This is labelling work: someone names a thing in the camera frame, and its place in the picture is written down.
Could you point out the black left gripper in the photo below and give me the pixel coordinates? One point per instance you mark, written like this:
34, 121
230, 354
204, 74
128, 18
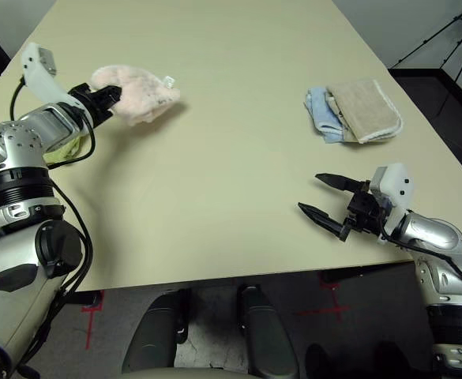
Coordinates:
82, 100

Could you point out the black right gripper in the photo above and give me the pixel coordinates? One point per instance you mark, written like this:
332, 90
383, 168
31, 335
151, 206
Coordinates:
366, 215

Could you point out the pink towel with print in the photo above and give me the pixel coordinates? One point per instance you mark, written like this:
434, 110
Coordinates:
143, 94

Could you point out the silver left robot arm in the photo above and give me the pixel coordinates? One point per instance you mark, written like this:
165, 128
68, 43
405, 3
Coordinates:
21, 189

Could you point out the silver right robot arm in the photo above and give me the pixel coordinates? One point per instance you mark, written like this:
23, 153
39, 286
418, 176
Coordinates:
440, 245

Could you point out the green folded towel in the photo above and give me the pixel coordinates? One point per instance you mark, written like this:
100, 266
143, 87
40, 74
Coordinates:
62, 154

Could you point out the blue folded towel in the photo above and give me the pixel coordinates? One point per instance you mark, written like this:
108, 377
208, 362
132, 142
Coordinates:
321, 112

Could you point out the beige folded towel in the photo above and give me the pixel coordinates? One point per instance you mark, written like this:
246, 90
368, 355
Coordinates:
365, 108

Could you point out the grey robot right leg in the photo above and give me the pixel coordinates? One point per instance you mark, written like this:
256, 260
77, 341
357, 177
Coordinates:
266, 331

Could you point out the grey robot leg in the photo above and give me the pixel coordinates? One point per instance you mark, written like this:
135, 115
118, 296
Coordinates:
266, 331
155, 331

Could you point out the dark low cabinet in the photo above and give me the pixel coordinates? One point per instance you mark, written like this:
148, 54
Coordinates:
440, 102

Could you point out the black tripod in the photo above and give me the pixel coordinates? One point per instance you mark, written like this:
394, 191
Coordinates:
440, 33

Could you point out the black table foot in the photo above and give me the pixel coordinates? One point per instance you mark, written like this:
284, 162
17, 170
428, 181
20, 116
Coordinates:
82, 299

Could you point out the grey robot left leg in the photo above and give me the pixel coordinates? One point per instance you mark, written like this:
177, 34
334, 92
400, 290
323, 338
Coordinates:
155, 331

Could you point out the grey robot torso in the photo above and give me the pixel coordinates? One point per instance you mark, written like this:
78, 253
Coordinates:
187, 375

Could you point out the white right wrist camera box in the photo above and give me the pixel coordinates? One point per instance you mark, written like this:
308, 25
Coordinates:
398, 185

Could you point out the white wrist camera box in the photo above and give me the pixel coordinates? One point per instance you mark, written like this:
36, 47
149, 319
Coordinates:
41, 79
398, 185

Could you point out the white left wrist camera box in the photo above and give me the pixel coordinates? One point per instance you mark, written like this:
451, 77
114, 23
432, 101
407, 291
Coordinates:
41, 79

